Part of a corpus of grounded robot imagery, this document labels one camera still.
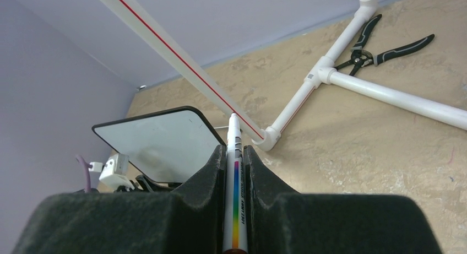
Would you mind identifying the white whiteboard marker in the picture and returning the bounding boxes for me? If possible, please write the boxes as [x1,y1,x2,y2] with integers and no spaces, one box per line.
[222,113,248,253]

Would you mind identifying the black-framed small whiteboard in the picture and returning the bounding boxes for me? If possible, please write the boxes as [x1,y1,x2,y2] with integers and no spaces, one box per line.
[92,106,225,183]

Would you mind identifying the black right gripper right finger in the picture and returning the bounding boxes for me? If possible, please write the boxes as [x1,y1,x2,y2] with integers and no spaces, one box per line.
[243,145,442,253]

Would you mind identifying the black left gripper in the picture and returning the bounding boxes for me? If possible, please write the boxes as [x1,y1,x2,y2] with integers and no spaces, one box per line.
[116,175,182,193]

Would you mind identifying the white PVC pipe frame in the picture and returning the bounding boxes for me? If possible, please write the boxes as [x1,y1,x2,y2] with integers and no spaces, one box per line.
[100,0,466,152]

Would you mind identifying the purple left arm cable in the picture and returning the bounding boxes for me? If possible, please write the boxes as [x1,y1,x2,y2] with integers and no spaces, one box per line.
[75,154,93,193]

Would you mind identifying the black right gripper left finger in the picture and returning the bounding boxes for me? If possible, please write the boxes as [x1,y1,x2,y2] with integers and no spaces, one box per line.
[13,145,226,253]

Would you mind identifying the black-handled pliers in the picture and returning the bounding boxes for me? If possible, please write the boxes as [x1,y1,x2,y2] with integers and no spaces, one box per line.
[334,14,436,77]

